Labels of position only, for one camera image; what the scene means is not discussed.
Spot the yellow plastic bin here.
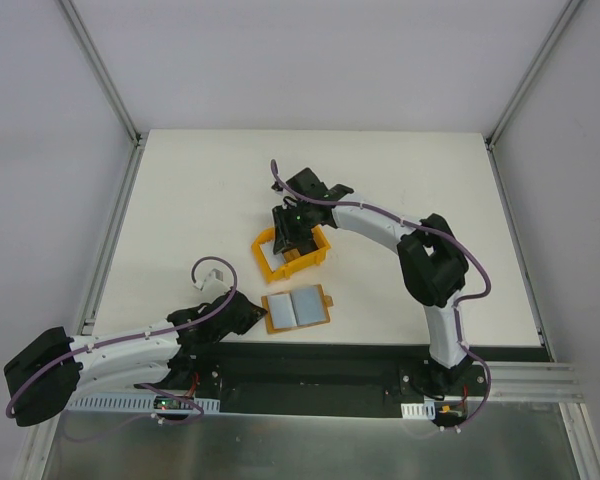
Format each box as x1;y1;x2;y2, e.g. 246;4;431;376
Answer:
251;227;331;284

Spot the orange leather card holder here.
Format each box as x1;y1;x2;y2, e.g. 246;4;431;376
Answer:
261;284;333;335

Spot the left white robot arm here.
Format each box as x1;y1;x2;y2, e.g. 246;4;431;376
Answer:
3;291;267;427

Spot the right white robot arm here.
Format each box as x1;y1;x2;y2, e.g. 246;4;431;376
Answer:
272;168;468;395

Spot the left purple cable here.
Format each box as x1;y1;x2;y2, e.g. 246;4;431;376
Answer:
3;256;239;441

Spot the purple cable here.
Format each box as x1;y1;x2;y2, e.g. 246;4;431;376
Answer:
3;256;239;441
269;159;492;441

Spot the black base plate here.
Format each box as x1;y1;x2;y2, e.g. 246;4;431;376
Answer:
134;338;491;415

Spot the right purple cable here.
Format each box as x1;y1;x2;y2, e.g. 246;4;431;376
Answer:
269;159;492;441

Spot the left white cable duct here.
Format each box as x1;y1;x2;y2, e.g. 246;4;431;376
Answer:
66;393;197;415

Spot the white cable duct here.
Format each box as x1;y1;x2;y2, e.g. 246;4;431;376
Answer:
400;402;436;421
66;393;197;415

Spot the left aluminium frame post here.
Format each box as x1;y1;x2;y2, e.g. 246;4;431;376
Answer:
57;0;149;146

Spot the aluminium frame post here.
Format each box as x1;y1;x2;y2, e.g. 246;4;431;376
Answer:
483;0;589;149
57;0;149;146

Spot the right aluminium frame post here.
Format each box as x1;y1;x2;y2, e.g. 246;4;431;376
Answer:
483;0;589;149

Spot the right white cable duct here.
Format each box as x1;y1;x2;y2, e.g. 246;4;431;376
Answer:
400;402;436;421

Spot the right aluminium rail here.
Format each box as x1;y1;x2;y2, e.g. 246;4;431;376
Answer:
488;362;584;403

